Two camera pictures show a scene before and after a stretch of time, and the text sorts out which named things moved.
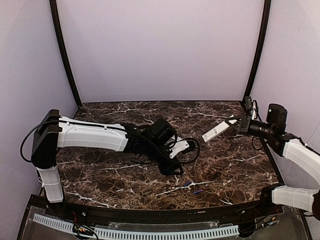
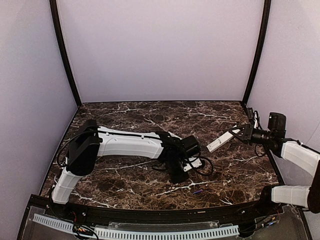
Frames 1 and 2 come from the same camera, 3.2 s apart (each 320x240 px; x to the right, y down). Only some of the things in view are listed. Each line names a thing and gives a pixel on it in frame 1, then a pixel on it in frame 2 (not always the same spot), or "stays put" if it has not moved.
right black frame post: (264, 35) stays put
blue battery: (198, 192) stays put
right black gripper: (244, 124) → (245, 132)
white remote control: (218, 130) → (222, 139)
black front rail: (166, 217) stays put
